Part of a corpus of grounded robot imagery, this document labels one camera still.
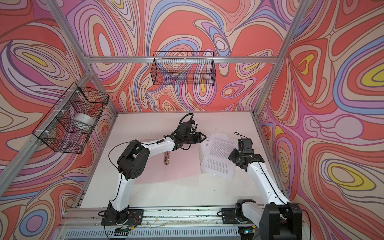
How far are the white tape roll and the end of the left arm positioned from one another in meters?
0.39

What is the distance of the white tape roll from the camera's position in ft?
2.35

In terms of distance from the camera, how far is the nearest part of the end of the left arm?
765mm
